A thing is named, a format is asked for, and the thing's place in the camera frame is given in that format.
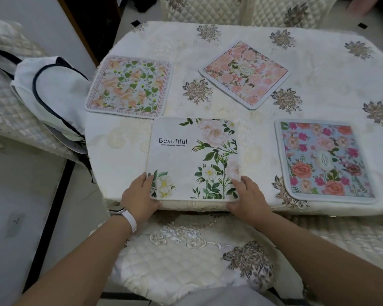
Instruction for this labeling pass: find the brown door frame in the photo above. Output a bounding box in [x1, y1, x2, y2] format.
[56, 0, 122, 67]

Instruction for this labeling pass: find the table with cream tablecloth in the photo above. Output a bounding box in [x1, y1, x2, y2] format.
[84, 20, 383, 217]

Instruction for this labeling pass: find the person's right hand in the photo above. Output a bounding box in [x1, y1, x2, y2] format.
[226, 175, 274, 227]

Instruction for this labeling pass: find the white wall socket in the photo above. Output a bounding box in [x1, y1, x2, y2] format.
[5, 213, 26, 238]

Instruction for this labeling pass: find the person's right forearm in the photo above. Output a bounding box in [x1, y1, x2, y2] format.
[258, 212, 383, 306]

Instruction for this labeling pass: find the person's white shirt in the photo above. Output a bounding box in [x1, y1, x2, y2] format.
[175, 285, 285, 306]

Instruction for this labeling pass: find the black folded umbrella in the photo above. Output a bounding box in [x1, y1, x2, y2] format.
[131, 0, 161, 13]

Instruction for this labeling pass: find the smartwatch with white band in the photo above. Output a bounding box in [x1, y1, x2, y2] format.
[109, 205, 138, 235]

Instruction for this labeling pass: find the white bag with dark trim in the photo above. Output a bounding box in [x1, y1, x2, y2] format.
[0, 49, 94, 156]

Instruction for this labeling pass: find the blue rose print placemat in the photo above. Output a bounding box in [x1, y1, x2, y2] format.
[274, 119, 380, 205]

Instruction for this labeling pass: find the pink floral placemat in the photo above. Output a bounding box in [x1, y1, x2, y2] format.
[197, 40, 291, 111]

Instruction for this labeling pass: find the green leaf peach floral placemat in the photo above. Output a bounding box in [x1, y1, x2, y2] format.
[84, 55, 174, 116]

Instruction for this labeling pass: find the pink rolled mat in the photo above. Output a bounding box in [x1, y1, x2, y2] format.
[348, 0, 383, 15]

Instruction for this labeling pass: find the person's left forearm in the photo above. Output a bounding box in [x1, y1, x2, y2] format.
[14, 216, 133, 306]

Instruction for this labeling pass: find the white placemat with green leaves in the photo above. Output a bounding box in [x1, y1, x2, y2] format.
[146, 117, 242, 202]

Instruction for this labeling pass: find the person's left hand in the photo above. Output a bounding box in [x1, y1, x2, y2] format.
[120, 172, 163, 225]

